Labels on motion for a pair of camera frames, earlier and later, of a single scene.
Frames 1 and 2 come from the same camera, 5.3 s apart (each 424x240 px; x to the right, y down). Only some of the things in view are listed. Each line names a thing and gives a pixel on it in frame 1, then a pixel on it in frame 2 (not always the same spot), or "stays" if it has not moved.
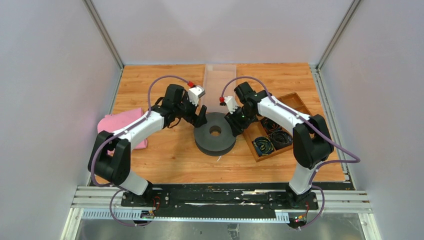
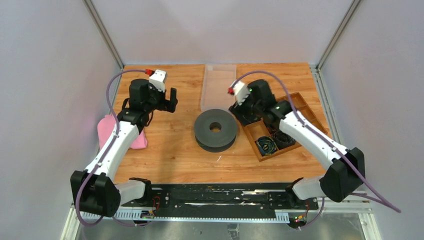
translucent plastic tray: (215, 76) stays
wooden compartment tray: (269, 137) stays
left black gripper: (201, 119) to (170, 105)
